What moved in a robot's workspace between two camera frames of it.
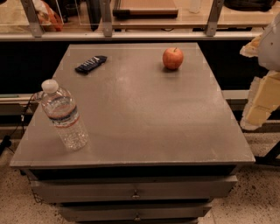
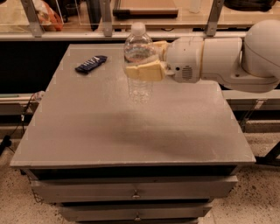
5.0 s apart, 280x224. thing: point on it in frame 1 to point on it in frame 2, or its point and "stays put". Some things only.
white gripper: (270, 48) to (184, 58)
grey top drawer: (163, 189) stays put
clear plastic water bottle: (61, 110) to (139, 49)
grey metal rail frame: (38, 34) stays put
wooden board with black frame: (146, 9) stays put
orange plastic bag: (50, 20) stays put
